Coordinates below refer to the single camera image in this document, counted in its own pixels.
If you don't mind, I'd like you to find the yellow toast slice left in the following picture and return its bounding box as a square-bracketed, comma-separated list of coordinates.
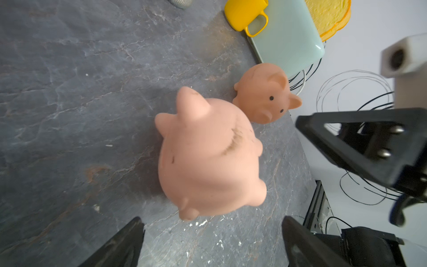
[305, 0, 351, 42]

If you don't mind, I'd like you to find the yellow toast slice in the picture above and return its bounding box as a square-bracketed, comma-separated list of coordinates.
[305, 0, 351, 42]
[320, 6, 352, 42]

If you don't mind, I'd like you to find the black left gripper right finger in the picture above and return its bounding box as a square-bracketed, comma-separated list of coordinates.
[282, 216, 349, 267]

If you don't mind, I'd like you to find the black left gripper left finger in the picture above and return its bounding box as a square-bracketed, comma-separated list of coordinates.
[79, 217, 145, 267]

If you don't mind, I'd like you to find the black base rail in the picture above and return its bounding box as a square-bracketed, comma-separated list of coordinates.
[303, 180, 334, 234]

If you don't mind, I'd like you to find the dark pink piggy bank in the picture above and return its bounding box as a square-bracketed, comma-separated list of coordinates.
[232, 63, 302, 125]

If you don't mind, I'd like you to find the yellow mug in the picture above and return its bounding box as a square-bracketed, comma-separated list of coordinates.
[224, 0, 269, 38]

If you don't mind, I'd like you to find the white toaster cable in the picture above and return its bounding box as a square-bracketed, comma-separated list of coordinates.
[290, 68, 307, 97]

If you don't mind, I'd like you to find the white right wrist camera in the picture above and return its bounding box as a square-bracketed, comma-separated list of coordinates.
[380, 33, 427, 109]

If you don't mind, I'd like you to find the mint green toaster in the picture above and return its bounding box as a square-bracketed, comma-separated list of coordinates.
[248, 0, 325, 78]

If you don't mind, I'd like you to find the light pink piggy bank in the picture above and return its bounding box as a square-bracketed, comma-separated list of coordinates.
[155, 87, 267, 221]

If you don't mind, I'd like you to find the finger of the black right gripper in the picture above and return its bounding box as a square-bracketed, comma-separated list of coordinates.
[295, 108, 427, 202]

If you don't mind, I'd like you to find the yellow toast slice right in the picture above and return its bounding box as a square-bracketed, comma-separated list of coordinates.
[320, 6, 352, 42]

